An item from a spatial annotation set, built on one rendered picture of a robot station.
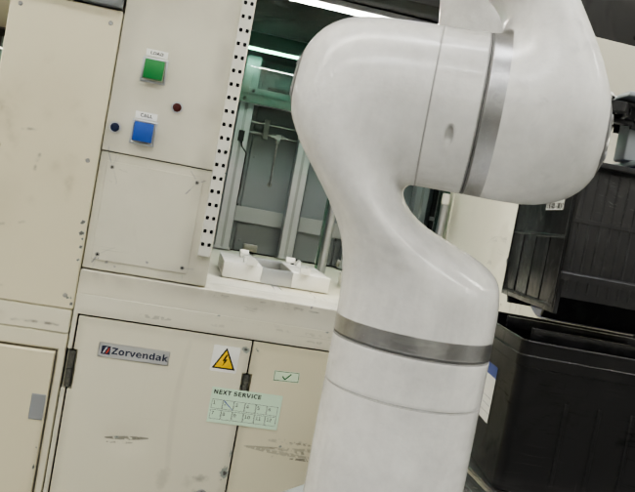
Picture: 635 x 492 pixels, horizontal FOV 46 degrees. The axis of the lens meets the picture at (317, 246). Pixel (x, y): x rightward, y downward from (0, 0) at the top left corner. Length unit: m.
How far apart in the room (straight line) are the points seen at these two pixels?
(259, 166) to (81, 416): 1.06
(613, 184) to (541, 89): 0.40
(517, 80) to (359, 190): 0.13
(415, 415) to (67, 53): 0.90
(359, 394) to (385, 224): 0.12
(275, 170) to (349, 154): 1.63
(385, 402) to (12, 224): 0.85
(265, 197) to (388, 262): 1.64
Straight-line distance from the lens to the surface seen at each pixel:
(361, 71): 0.53
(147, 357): 1.27
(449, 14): 0.87
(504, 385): 0.91
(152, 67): 1.24
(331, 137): 0.52
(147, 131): 1.23
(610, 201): 0.92
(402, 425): 0.53
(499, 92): 0.52
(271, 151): 2.15
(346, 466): 0.55
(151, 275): 1.25
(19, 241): 1.27
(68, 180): 1.25
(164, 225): 1.24
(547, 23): 0.55
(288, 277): 1.45
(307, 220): 2.15
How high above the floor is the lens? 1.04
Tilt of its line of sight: 3 degrees down
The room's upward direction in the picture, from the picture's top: 11 degrees clockwise
